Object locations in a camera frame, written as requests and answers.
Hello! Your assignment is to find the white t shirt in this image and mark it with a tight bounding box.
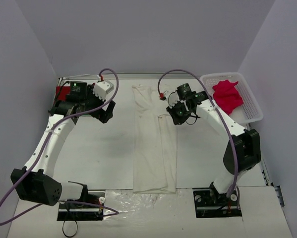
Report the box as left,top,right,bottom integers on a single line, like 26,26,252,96
132,85,177,194

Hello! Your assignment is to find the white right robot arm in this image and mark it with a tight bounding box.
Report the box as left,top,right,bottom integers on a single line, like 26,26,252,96
166,83,261,205

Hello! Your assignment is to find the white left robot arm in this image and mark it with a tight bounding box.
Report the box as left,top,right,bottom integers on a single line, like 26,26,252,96
11,80,115,207

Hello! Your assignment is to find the folded red t shirt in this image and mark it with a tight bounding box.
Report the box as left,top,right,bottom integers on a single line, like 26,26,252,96
54,86,70,102

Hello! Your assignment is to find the pink t shirt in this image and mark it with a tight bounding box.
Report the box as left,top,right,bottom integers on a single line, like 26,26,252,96
212,80,243,115

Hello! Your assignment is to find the white plastic basket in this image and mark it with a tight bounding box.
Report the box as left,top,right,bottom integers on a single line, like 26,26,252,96
200,72,263,124

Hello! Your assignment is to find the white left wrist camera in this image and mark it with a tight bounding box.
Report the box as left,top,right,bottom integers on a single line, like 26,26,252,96
93,81,114,102

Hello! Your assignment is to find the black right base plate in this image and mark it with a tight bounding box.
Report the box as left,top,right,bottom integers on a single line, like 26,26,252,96
193,188,242,219

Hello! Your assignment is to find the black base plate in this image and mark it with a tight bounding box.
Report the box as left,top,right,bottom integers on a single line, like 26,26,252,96
193,188,242,219
57,190,105,222

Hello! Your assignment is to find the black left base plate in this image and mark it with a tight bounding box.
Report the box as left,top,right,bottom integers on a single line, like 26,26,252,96
57,190,105,222

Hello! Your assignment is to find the black cable loop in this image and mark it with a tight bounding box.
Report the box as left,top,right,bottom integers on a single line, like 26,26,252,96
61,219,79,238

